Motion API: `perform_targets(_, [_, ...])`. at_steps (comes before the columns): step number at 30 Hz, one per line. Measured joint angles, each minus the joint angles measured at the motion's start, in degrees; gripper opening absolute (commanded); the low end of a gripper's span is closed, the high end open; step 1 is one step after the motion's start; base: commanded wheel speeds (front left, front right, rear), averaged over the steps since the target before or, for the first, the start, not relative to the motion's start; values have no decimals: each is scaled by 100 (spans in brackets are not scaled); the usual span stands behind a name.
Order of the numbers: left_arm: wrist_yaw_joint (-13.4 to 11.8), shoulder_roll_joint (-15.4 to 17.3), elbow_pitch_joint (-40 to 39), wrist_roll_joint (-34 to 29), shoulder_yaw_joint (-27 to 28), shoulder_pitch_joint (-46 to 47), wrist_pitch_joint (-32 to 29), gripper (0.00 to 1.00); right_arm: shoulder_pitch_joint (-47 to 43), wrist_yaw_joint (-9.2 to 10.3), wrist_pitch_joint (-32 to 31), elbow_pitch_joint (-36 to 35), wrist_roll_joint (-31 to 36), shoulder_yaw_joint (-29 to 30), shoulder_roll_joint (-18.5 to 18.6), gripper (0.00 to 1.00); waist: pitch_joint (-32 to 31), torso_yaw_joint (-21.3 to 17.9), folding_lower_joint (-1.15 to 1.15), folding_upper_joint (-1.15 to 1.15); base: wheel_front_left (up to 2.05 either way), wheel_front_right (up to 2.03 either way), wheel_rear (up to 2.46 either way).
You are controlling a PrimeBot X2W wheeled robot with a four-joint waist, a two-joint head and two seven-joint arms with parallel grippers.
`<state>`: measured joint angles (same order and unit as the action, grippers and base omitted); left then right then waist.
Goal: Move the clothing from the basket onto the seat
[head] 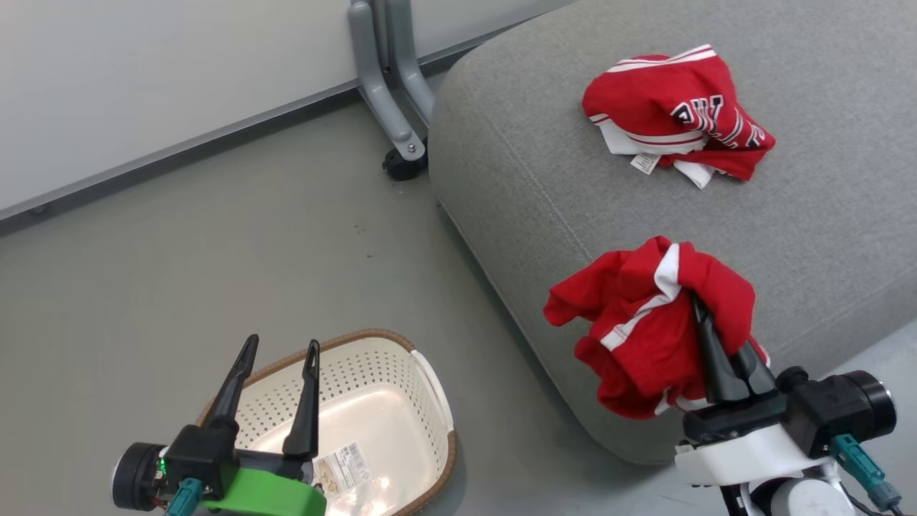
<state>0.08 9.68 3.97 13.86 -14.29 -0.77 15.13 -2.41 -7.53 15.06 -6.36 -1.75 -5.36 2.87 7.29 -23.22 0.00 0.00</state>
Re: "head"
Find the cream perforated laundry basket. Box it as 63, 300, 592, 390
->
196, 329, 458, 516

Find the black round caster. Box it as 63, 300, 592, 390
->
382, 140, 429, 182

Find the red garment with white stripes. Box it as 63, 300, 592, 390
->
543, 236, 772, 421

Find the white barcode label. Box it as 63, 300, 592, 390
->
312, 441, 374, 496

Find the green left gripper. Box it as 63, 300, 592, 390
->
202, 334, 327, 516

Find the grey fabric sofa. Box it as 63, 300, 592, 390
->
428, 0, 917, 467

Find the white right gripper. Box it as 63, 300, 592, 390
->
673, 292, 836, 489

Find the grey partition bottom rail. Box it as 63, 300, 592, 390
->
0, 0, 574, 234

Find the grey curved partition foot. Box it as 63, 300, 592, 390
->
347, 0, 426, 163
387, 0, 436, 128

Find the red garment with lettering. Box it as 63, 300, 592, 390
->
582, 44, 777, 190

